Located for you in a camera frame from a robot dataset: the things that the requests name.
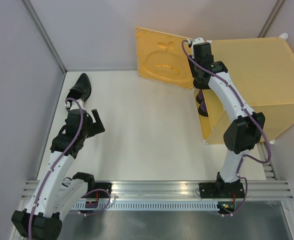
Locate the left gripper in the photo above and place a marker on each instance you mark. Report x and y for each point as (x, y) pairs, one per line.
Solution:
(97, 126)

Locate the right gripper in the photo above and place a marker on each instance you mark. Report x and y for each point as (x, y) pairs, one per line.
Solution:
(191, 64)

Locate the black loafer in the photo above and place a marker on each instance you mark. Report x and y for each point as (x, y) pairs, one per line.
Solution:
(82, 89)
(201, 83)

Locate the yellow cabinet door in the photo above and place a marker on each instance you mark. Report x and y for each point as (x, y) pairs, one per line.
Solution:
(160, 58)

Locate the purple loafer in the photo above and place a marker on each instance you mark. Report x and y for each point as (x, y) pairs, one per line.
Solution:
(202, 110)
(200, 96)

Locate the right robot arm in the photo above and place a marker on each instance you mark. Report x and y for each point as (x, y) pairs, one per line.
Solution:
(244, 131)

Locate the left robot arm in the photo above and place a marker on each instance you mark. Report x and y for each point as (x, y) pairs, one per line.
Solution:
(42, 217)

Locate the yellow plastic shoe cabinet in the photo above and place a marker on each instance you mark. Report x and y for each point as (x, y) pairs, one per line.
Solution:
(262, 70)

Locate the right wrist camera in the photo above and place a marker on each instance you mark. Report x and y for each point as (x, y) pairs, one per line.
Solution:
(195, 41)

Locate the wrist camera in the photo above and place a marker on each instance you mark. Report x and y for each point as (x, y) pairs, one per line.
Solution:
(74, 104)
(195, 41)

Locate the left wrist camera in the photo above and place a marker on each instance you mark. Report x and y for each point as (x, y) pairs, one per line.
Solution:
(74, 104)

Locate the white slotted cable duct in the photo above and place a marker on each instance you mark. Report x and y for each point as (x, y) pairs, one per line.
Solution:
(122, 205)

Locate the right aluminium corner post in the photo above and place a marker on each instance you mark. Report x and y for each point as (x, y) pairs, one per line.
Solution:
(271, 18)

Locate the aluminium corner post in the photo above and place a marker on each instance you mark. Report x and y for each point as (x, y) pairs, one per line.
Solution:
(271, 18)
(44, 35)

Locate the left aluminium corner post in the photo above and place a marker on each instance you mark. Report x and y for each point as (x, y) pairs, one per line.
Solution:
(44, 35)

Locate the aluminium mounting rail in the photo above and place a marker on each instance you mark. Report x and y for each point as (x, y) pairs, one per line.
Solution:
(161, 190)

